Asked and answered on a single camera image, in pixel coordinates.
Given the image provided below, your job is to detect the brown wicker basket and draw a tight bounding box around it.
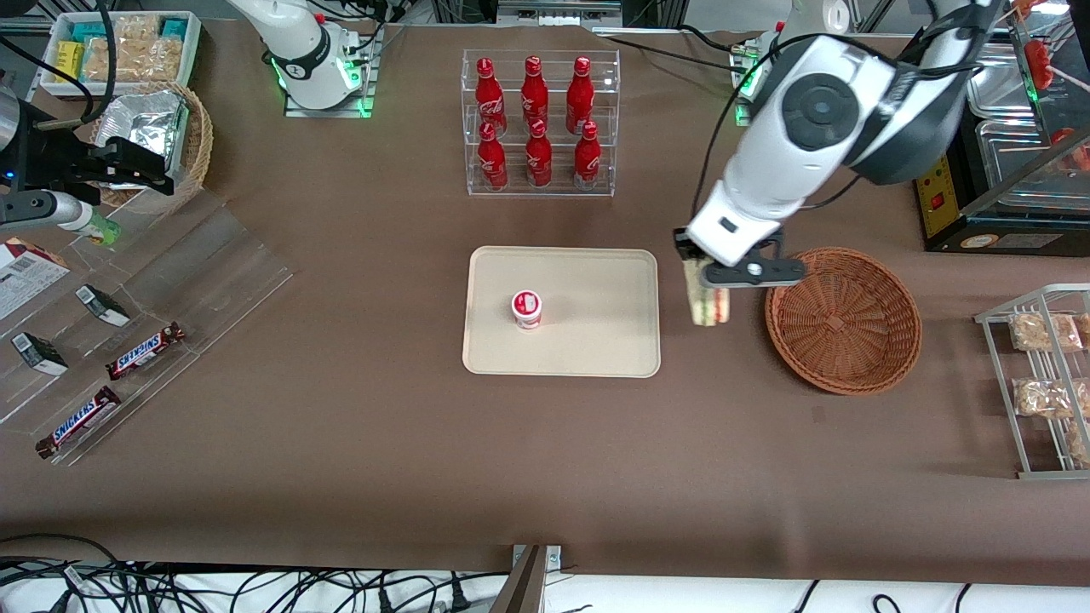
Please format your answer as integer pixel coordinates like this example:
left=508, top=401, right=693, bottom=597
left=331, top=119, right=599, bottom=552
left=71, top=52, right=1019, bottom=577
left=764, top=246, right=923, bottom=397

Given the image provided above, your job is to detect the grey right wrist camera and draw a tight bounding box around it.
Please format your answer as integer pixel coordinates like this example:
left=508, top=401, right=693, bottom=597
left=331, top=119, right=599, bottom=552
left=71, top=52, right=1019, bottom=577
left=0, top=191, right=93, bottom=231

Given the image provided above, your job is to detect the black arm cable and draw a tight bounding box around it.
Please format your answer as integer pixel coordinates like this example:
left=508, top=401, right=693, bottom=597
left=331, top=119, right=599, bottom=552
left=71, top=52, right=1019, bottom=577
left=691, top=0, right=1010, bottom=224
left=0, top=0, right=118, bottom=129

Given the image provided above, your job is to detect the red cola bottle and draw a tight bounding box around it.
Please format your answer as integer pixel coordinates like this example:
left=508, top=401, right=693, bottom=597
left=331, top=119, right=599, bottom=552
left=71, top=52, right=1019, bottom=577
left=573, top=121, right=602, bottom=192
left=478, top=122, right=509, bottom=192
left=521, top=55, right=550, bottom=129
left=525, top=119, right=553, bottom=188
left=474, top=57, right=508, bottom=137
left=566, top=56, right=594, bottom=135

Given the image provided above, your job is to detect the beige plastic tray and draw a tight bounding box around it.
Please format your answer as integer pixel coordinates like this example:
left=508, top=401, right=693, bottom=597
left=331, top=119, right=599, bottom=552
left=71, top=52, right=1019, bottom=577
left=462, top=246, right=662, bottom=379

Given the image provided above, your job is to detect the clear cracker bag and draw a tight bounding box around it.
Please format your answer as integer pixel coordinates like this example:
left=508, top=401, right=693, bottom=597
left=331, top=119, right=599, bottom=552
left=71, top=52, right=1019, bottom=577
left=106, top=15, right=163, bottom=65
left=83, top=38, right=184, bottom=83

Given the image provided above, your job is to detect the small black white box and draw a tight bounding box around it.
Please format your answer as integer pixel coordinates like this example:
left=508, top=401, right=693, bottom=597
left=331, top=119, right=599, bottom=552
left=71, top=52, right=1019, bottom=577
left=10, top=332, right=69, bottom=376
left=75, top=284, right=131, bottom=328

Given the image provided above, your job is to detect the green white bottle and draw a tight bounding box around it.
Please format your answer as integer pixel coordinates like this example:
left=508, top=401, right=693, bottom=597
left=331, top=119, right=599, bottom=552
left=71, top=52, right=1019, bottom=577
left=60, top=203, right=122, bottom=246

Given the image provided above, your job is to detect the clear acrylic bottle rack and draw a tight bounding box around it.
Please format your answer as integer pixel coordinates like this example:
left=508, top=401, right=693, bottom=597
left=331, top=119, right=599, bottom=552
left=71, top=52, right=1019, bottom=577
left=462, top=49, right=621, bottom=198

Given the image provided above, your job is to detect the grey metal post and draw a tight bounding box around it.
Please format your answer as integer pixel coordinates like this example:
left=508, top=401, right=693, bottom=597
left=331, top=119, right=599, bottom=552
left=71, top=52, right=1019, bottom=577
left=492, top=545, right=563, bottom=613

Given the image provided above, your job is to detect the black food warmer machine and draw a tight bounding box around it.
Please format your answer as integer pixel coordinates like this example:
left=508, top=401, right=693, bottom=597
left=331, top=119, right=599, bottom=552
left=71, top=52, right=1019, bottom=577
left=913, top=26, right=1090, bottom=254

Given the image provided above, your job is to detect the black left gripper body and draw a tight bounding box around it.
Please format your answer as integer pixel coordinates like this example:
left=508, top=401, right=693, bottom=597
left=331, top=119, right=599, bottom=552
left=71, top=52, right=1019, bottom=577
left=674, top=227, right=784, bottom=267

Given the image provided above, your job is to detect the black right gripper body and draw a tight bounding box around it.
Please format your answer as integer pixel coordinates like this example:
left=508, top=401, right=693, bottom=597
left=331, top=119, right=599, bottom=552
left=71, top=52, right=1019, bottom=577
left=0, top=100, right=107, bottom=192

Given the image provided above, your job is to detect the white plastic bin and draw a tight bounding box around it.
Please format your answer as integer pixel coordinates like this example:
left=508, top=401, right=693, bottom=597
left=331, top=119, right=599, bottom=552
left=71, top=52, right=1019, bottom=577
left=40, top=10, right=203, bottom=96

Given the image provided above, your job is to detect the white printed carton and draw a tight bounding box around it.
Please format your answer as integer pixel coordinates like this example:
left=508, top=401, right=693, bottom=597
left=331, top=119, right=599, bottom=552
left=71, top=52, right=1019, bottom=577
left=0, top=238, right=71, bottom=323

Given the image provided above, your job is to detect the silver foil bag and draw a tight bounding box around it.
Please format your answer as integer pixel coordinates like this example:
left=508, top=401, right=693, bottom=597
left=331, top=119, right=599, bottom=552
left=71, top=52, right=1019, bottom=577
left=98, top=89, right=190, bottom=186

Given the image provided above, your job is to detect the triangular sandwich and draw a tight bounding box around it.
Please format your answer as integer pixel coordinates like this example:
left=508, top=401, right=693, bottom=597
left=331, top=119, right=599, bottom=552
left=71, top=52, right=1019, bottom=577
left=684, top=260, right=733, bottom=328

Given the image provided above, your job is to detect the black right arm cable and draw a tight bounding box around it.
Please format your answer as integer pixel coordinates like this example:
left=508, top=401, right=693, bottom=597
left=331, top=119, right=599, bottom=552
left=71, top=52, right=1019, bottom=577
left=0, top=0, right=118, bottom=129

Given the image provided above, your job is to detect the steel food pan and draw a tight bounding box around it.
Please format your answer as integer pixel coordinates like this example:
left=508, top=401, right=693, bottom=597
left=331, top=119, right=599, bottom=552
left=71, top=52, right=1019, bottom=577
left=975, top=119, right=1090, bottom=186
left=969, top=41, right=1038, bottom=120

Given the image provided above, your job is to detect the red skewered snack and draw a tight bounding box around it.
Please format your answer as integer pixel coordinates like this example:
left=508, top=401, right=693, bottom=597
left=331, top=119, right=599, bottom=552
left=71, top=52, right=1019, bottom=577
left=1054, top=128, right=1090, bottom=173
left=1024, top=38, right=1058, bottom=90

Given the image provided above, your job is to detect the light wicker basket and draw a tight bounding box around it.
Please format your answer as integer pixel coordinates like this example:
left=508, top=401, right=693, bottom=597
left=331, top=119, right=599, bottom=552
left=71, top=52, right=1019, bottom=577
left=89, top=81, right=214, bottom=214

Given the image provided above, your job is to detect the clear acrylic stepped display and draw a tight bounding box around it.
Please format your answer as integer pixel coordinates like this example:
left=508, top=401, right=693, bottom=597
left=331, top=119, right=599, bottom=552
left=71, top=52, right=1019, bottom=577
left=0, top=187, right=295, bottom=467

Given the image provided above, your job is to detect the grey metal wire rack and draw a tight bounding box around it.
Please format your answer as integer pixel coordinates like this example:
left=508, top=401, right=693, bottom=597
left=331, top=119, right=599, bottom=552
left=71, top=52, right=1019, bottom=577
left=974, top=284, right=1090, bottom=480

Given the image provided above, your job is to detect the red white yogurt cup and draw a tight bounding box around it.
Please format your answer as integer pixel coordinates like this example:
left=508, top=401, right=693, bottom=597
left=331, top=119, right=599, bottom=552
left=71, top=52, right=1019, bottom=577
left=511, top=289, right=543, bottom=331

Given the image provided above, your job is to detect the brown Snickers bar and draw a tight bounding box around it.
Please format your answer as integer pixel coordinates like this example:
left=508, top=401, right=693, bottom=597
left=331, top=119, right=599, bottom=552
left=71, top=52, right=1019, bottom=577
left=105, top=321, right=186, bottom=381
left=35, top=386, right=122, bottom=461

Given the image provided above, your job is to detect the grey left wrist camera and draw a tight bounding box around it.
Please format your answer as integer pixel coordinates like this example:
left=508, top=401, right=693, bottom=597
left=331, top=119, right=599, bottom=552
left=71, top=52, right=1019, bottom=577
left=703, top=258, right=806, bottom=289

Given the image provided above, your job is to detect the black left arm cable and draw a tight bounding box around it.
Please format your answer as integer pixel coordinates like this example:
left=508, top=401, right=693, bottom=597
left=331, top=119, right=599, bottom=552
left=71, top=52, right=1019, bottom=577
left=691, top=0, right=1010, bottom=224

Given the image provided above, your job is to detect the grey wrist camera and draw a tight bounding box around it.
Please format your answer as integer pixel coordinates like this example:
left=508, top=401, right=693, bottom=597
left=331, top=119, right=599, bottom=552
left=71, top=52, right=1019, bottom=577
left=703, top=258, right=806, bottom=289
left=0, top=191, right=93, bottom=231

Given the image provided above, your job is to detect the black table cable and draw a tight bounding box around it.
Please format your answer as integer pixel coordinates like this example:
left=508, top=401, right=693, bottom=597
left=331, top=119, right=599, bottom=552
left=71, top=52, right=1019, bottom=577
left=594, top=24, right=754, bottom=69

